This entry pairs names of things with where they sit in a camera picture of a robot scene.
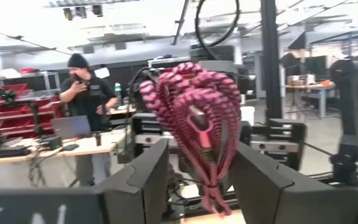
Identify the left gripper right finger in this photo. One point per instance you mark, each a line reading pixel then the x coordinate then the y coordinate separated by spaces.
pixel 259 199

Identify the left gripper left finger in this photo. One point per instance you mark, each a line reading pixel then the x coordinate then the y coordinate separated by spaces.
pixel 148 193

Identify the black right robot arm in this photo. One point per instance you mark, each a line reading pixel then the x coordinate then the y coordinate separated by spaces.
pixel 350 102

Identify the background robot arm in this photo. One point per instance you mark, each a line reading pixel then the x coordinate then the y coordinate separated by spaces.
pixel 8 95
pixel 36 121

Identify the wooden top desk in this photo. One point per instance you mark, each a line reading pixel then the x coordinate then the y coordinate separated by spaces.
pixel 309 87
pixel 85 146

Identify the small dark bottle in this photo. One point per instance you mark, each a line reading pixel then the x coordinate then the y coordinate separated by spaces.
pixel 98 139

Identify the black smartphone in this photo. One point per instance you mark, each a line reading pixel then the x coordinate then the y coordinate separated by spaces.
pixel 69 147

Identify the grey laptop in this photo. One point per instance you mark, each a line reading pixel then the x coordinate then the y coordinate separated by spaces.
pixel 71 127

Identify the green water bottle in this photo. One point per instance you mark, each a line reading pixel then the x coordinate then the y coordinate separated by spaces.
pixel 117 93

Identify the black box device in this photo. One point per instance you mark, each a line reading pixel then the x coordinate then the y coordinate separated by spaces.
pixel 51 142

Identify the person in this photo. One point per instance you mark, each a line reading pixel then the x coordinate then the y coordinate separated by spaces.
pixel 85 99

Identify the black flat device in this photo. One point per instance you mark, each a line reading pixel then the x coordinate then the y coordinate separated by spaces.
pixel 12 152

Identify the red bin storage shelf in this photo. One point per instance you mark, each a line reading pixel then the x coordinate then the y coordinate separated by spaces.
pixel 14 109

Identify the black ceiling spotlight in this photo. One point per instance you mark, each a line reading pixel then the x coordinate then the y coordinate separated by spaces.
pixel 97 10
pixel 67 14
pixel 80 12

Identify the black vertical frame post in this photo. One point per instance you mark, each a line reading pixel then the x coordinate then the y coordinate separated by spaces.
pixel 270 62

